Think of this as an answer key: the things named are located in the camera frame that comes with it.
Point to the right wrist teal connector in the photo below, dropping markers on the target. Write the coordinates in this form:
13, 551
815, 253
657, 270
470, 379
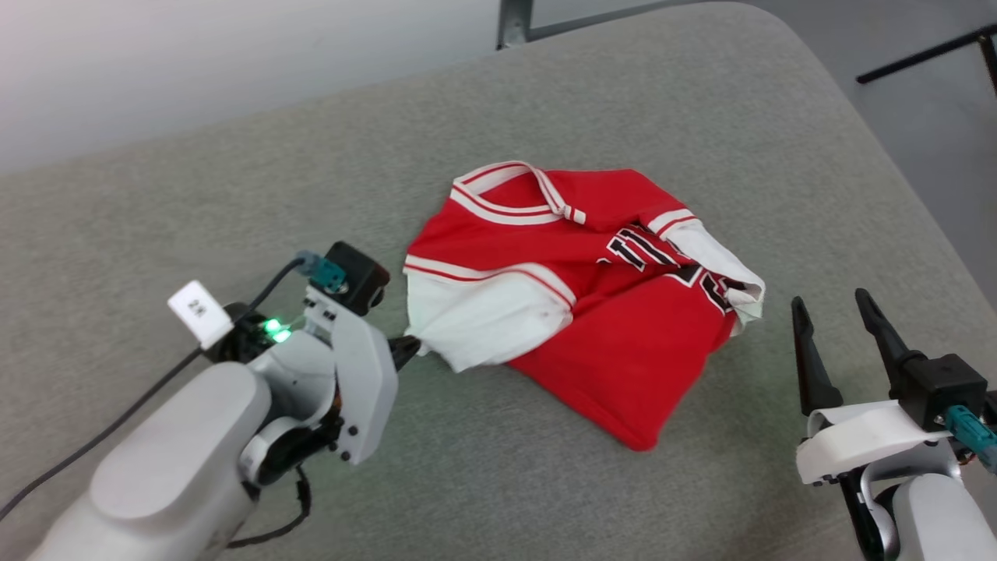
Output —
974, 436

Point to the wrist teal connector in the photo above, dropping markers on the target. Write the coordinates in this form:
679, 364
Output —
323, 271
974, 436

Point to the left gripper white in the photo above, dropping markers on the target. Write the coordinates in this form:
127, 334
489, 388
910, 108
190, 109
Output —
362, 374

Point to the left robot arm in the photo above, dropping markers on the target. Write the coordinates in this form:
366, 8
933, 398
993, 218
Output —
171, 452

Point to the wrist black camera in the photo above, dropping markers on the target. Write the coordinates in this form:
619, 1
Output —
357, 276
946, 386

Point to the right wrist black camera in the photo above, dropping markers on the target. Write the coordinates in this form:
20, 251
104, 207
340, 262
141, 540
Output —
946, 386

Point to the red and white jersey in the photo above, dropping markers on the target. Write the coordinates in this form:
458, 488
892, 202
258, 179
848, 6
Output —
623, 343

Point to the left wrist teal connector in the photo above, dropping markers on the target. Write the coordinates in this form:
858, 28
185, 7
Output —
323, 271

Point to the black metal bar frame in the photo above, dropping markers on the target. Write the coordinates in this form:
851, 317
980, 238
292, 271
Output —
927, 56

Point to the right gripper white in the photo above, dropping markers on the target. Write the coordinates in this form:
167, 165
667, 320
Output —
864, 436

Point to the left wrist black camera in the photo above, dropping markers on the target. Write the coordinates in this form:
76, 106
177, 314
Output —
357, 276

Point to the dark metal partition frame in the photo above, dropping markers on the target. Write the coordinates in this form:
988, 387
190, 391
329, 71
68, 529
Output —
512, 23

